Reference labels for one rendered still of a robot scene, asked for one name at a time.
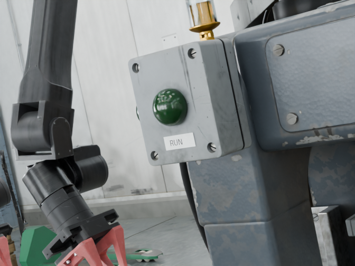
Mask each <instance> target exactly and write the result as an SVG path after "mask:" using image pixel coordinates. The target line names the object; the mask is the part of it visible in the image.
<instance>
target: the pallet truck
mask: <svg viewBox="0 0 355 266"><path fill-rule="evenodd" d="M0 156H1V161H2V164H1V166H2V169H3V170H4V174H5V177H6V181H7V184H8V188H9V190H10V194H11V198H12V201H13V205H14V208H15V212H16V216H17V221H18V226H19V229H20V234H21V237H20V242H21V243H20V247H21V251H20V260H19V262H20V264H21V266H56V265H55V261H56V260H57V259H58V258H59V257H60V256H61V255H62V254H61V253H58V254H56V255H54V256H52V257H50V258H49V259H48V260H47V259H46V257H45V256H44V254H43V253H42V251H43V250H44V249H45V248H46V247H47V246H48V244H49V243H50V242H51V241H52V240H53V239H54V238H55V237H56V236H57V234H56V233H54V232H53V231H51V230H49V229H48V228H47V227H45V226H32V227H30V228H27V229H25V226H24V223H23V221H22V218H21V215H20V212H19V209H18V205H17V202H16V198H15V195H14V191H13V188H12V184H11V180H10V177H9V174H8V171H7V164H6V162H5V156H4V150H1V151H0ZM125 252H126V259H127V260H132V259H136V260H137V261H138V262H141V261H143V260H145V261H146V262H148V261H150V260H152V259H158V256H159V255H161V254H162V255H163V252H162V251H160V250H157V249H148V248H134V249H125ZM106 254H107V256H108V257H109V259H110V260H117V257H116V253H115V249H108V251H107V253H106ZM112 264H113V265H114V266H119V264H118V262H112ZM78 266H90V264H89V263H79V264H78Z"/></svg>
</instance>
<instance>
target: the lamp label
mask: <svg viewBox="0 0 355 266"><path fill-rule="evenodd" d="M164 142H165V147H166V150H173V149H180V148H188V147H194V146H195V141H194V136H193V133H192V132H191V133H187V134H181V135H175V136H168V137H164Z"/></svg>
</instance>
